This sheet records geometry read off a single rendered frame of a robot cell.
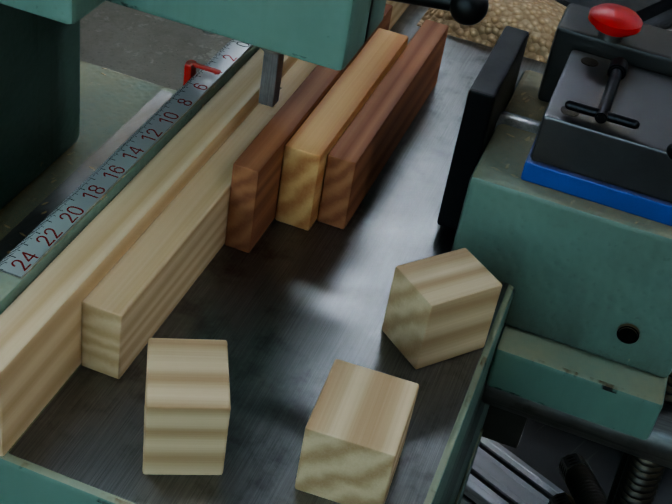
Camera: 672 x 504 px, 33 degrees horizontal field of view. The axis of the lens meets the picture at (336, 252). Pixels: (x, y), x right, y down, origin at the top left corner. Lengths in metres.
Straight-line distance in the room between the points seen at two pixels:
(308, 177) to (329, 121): 0.04
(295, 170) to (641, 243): 0.19
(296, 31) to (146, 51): 2.10
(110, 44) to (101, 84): 1.75
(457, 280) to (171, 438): 0.16
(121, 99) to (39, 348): 0.46
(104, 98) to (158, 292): 0.41
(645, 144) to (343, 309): 0.17
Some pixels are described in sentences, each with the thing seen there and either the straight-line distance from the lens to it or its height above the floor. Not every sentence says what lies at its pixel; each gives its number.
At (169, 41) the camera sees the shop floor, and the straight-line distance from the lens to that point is 2.73.
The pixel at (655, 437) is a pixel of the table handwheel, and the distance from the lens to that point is 0.70.
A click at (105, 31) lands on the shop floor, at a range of 2.76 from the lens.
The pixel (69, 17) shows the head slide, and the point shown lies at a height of 1.01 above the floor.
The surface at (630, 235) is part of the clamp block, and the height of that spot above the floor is 0.95.
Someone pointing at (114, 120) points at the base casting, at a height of 0.80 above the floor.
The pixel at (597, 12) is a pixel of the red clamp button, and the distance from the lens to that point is 0.66.
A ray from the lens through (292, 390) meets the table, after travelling 0.54.
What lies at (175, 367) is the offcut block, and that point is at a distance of 0.48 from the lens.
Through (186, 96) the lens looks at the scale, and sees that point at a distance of 0.64.
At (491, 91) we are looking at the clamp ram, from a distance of 0.61.
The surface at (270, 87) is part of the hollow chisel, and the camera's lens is 0.64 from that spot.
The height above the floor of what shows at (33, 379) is 0.93.
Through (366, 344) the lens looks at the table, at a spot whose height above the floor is 0.90.
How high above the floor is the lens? 1.28
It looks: 37 degrees down
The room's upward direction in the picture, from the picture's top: 10 degrees clockwise
